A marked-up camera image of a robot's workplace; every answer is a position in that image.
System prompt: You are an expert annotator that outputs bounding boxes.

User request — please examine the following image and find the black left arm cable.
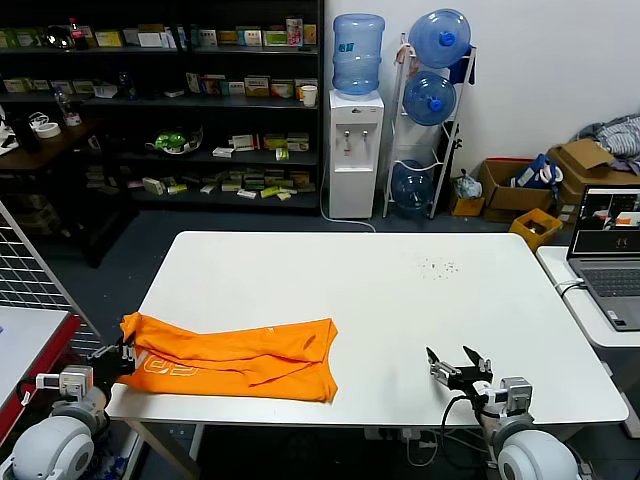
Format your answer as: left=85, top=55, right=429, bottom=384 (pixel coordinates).
left=14, top=378, right=41, bottom=407

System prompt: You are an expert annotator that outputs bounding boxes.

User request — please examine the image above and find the shiny glass bowl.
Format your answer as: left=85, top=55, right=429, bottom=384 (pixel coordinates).
left=44, top=26, right=76, bottom=53

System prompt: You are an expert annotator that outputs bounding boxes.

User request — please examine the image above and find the brown wooden desk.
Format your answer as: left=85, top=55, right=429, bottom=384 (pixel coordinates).
left=0, top=117, right=109, bottom=269

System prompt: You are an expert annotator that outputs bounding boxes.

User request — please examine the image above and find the open red-rimmed cardboard box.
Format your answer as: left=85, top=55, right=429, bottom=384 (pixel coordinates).
left=477, top=158, right=556, bottom=224

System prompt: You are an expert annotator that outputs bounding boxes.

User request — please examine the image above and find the yellow plastic bin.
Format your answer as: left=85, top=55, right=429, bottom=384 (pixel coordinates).
left=508, top=207, right=564, bottom=251

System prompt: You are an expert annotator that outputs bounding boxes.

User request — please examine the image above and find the cola bottle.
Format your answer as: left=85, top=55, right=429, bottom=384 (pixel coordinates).
left=67, top=17, right=90, bottom=52

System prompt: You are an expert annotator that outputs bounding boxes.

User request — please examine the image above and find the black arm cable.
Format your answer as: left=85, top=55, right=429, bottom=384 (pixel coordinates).
left=440, top=392, right=479, bottom=432
left=14, top=378, right=41, bottom=407

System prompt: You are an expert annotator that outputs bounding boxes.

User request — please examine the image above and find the cardboard box with flap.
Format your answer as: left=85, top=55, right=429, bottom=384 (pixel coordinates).
left=546, top=138, right=640, bottom=224

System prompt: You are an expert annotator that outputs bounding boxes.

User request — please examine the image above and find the white dispenser power cord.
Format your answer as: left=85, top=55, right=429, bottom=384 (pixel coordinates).
left=318, top=164, right=377, bottom=234

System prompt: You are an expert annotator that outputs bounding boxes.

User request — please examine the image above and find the black shelf unit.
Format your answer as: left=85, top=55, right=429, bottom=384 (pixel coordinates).
left=0, top=0, right=325, bottom=217

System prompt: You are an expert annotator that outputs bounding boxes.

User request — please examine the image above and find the yellow white box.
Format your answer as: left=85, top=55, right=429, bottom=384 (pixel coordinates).
left=243, top=75, right=271, bottom=98

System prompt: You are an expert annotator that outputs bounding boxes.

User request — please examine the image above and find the white water dispenser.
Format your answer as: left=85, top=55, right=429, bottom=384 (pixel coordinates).
left=327, top=89, right=385, bottom=220

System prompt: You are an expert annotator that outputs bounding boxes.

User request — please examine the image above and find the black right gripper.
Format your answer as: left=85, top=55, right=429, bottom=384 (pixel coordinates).
left=425, top=344, right=494, bottom=399

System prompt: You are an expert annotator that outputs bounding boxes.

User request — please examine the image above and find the bowl with green packets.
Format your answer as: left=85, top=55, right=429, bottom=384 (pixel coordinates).
left=144, top=125, right=205, bottom=159

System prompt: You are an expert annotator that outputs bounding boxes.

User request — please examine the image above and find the white wire grid panel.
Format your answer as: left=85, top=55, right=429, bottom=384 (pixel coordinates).
left=0, top=202, right=109, bottom=359

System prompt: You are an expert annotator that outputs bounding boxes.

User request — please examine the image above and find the black flask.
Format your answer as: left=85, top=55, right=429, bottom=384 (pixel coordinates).
left=12, top=118, right=42, bottom=155

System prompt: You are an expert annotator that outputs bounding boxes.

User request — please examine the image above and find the upright blue water jug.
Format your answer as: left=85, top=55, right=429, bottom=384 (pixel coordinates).
left=331, top=13, right=386, bottom=98

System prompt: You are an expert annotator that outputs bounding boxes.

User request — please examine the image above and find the pink cloth strip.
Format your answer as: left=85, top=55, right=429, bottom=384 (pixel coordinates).
left=393, top=44, right=419, bottom=77

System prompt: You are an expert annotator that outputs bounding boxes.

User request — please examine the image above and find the white wire jug rack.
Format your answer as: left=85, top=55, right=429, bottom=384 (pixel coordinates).
left=382, top=32, right=478, bottom=220

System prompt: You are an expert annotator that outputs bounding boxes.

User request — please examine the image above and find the large white table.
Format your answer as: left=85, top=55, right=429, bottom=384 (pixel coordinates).
left=106, top=230, right=630, bottom=480

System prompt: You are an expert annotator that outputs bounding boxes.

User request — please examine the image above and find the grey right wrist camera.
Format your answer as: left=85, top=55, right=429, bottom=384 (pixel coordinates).
left=472, top=377, right=534, bottom=419

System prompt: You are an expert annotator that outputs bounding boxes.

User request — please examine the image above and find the grey plastic bag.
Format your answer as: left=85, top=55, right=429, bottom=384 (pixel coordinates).
left=452, top=168, right=483, bottom=199

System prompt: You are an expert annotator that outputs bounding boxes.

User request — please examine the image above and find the small cardboard box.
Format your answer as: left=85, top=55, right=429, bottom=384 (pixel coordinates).
left=448, top=177, right=486, bottom=218

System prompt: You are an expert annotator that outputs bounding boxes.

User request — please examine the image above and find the small white side table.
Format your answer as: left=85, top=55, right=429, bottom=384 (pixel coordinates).
left=534, top=244, right=640, bottom=436

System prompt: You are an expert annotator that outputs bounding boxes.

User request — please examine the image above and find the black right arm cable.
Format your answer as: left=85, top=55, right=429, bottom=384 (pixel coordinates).
left=440, top=392, right=479, bottom=432

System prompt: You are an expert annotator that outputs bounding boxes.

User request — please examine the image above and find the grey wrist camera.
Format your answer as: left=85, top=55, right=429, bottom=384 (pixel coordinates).
left=34, top=365, right=96, bottom=401
left=472, top=377, right=534, bottom=419

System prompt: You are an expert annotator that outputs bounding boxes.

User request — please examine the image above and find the pile of grey clothes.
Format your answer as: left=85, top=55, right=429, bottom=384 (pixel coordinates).
left=574, top=113, right=640, bottom=176

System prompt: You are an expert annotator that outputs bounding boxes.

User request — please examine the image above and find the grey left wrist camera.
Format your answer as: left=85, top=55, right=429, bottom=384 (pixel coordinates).
left=34, top=365, right=96, bottom=401

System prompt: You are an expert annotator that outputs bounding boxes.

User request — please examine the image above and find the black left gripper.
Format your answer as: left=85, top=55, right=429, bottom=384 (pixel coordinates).
left=85, top=333, right=137, bottom=389

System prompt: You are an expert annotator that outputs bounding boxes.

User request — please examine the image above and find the purple tinted bottle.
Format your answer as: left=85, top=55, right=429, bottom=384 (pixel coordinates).
left=51, top=85, right=82, bottom=128

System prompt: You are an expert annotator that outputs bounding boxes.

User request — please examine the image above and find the blue white bag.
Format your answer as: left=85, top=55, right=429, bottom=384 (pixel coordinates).
left=514, top=153, right=565, bottom=190

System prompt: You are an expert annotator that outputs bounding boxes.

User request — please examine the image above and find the red-edged white table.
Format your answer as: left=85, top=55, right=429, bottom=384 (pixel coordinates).
left=0, top=305, right=101, bottom=480

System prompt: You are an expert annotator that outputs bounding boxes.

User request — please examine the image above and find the grey laptop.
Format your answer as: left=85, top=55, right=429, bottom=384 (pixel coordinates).
left=565, top=184, right=640, bottom=332

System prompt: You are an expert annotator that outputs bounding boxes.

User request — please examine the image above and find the orange t-shirt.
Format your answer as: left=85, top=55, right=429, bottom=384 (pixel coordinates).
left=115, top=312, right=340, bottom=403

